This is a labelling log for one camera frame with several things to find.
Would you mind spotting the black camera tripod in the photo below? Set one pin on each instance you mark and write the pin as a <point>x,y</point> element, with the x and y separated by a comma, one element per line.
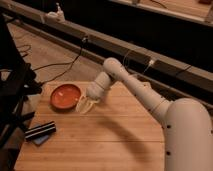
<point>17,80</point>

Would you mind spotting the white object on rail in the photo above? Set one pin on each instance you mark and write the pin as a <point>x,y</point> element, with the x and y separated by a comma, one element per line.
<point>58,15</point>

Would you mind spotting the orange round plate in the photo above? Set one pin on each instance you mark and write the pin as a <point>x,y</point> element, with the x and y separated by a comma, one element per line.
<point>65,96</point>

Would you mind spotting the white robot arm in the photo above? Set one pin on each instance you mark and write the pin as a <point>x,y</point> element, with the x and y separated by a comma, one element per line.
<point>186,123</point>

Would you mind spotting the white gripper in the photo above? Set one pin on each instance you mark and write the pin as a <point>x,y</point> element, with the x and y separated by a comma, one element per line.
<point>94,91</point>

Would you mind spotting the black striped box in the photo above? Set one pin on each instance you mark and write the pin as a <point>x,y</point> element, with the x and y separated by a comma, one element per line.
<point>40,130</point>

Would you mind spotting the long metal rail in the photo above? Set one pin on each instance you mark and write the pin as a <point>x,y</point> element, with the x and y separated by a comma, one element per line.
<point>168,49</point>

